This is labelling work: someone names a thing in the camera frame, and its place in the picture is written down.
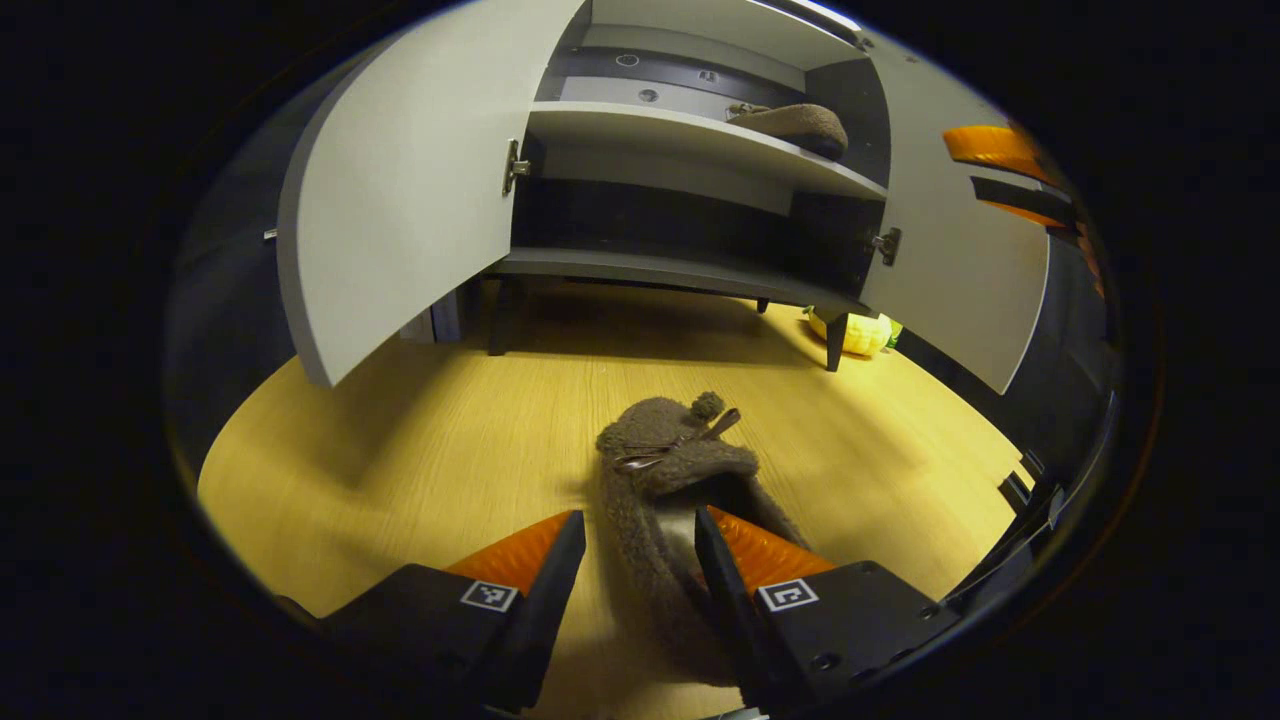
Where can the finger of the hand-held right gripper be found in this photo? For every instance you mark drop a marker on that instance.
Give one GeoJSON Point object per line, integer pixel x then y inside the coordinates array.
{"type": "Point", "coordinates": [1000, 148]}
{"type": "Point", "coordinates": [1020, 197]}

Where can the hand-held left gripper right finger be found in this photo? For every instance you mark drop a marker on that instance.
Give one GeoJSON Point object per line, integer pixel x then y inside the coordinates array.
{"type": "Point", "coordinates": [730, 610]}

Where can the white cabinet door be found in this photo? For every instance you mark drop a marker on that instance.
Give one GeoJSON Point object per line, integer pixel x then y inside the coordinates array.
{"type": "Point", "coordinates": [960, 260]}
{"type": "Point", "coordinates": [400, 200]}

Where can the green bottle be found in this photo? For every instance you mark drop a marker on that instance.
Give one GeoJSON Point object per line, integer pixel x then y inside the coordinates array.
{"type": "Point", "coordinates": [894, 333]}

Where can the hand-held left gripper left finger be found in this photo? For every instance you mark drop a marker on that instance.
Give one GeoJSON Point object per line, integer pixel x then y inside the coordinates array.
{"type": "Point", "coordinates": [545, 610]}

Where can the metal door hinge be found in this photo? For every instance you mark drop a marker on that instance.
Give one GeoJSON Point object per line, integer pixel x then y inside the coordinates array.
{"type": "Point", "coordinates": [886, 245]}
{"type": "Point", "coordinates": [514, 168]}

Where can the brown fuzzy shoe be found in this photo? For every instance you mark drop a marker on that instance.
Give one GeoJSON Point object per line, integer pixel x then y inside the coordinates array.
{"type": "Point", "coordinates": [800, 125]}
{"type": "Point", "coordinates": [660, 470]}

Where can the white cabinet shelf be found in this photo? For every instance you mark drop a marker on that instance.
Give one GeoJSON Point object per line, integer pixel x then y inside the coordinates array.
{"type": "Point", "coordinates": [680, 135]}

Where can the yellow round plush toy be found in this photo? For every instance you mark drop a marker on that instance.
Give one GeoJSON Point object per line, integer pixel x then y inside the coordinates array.
{"type": "Point", "coordinates": [862, 335]}

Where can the white shoe cabinet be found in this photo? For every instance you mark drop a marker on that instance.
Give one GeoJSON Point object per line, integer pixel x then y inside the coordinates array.
{"type": "Point", "coordinates": [660, 165]}

